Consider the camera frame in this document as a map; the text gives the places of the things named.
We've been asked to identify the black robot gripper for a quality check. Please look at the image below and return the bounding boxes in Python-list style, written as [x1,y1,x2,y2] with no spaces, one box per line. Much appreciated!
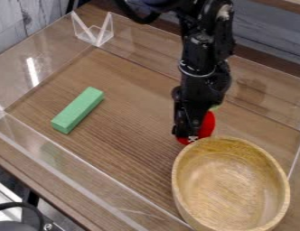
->
[171,68,231,143]

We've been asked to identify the red toy strawberry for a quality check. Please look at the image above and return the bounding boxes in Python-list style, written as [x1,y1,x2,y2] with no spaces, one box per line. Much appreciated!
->
[174,105,222,146]

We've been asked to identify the wooden oval bowl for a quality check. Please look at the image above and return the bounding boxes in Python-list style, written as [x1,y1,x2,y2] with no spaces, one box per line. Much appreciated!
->
[171,136,291,231]

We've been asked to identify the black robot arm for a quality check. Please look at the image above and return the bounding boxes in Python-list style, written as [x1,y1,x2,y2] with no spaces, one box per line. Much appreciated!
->
[115,0,235,144]

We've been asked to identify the green rectangular block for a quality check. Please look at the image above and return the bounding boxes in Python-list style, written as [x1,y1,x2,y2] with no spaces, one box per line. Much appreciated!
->
[51,87,104,134]

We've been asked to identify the clear acrylic tray enclosure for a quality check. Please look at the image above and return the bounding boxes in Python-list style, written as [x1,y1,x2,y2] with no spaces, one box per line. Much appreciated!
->
[0,16,300,231]

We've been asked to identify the black cable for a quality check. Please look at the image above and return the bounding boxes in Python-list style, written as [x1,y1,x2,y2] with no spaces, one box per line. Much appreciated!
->
[0,201,44,231]

